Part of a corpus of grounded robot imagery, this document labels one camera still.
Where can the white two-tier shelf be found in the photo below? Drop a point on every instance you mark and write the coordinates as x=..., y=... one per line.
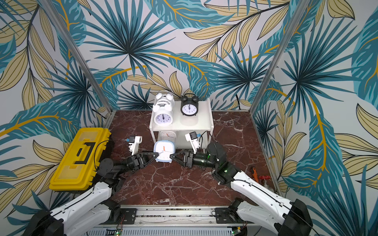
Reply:
x=182, y=125

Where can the aluminium mounting rail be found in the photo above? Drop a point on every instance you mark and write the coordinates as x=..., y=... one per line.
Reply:
x=199, y=215

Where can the left aluminium frame post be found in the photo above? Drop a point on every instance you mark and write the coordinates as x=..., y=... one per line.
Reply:
x=58, y=22

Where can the white chrome twin-bell alarm clock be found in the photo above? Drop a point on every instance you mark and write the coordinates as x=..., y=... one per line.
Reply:
x=165, y=100

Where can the aluminium frame post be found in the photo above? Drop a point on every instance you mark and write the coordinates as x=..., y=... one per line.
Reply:
x=301, y=7
x=58, y=22

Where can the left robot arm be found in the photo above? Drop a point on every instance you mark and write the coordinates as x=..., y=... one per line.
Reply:
x=94, y=206

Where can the yellow plastic toolbox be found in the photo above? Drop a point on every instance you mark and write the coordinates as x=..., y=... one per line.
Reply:
x=77, y=169

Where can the light blue square alarm clock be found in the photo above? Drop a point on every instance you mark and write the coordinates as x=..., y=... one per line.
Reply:
x=164, y=149

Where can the right aluminium frame post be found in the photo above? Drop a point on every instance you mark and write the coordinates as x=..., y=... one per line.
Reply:
x=301, y=7

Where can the white square alarm clock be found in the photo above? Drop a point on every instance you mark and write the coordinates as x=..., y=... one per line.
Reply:
x=168, y=136

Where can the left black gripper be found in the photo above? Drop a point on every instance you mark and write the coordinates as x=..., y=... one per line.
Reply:
x=138, y=160

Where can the black twin-bell alarm clock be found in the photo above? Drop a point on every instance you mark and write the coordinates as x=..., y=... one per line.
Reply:
x=189, y=104

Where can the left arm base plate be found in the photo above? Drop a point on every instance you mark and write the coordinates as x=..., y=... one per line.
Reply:
x=125, y=216

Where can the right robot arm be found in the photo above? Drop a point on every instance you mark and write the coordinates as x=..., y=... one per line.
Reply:
x=271, y=211

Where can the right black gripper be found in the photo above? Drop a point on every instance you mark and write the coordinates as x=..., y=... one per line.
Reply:
x=188, y=159

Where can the metal valve red handle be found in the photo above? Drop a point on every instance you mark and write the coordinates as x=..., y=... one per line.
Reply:
x=264, y=181

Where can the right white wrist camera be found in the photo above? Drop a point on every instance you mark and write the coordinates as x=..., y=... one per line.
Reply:
x=193, y=139

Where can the orange handled screwdriver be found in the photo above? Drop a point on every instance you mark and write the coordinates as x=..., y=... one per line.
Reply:
x=254, y=174

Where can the white matte twin-bell alarm clock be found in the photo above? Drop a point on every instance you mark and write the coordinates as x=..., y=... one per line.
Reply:
x=163, y=113

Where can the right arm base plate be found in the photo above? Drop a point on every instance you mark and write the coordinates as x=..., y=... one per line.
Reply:
x=225, y=215

